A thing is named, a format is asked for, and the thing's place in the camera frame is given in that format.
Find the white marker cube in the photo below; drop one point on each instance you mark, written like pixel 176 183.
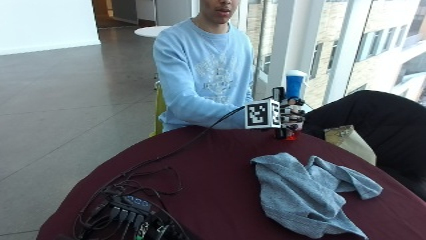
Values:
pixel 259 114

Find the tan paper bag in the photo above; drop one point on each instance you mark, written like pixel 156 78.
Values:
pixel 351 141

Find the black jacket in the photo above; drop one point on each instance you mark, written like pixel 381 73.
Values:
pixel 381 130

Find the grey towel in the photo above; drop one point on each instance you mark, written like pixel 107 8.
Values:
pixel 294 190

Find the white window pillar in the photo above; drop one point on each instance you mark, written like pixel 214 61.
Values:
pixel 291 36

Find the the person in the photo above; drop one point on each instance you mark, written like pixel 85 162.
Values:
pixel 202 66

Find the beige building outside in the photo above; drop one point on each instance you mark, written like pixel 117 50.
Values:
pixel 377 50

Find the dark red tablecloth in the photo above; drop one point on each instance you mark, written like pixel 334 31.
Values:
pixel 214 186

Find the yellow-green chair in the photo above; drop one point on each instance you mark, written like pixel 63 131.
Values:
pixel 159 111

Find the white round table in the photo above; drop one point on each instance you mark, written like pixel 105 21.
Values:
pixel 151 31

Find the white slanted window post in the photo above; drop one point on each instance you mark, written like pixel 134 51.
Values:
pixel 348 46

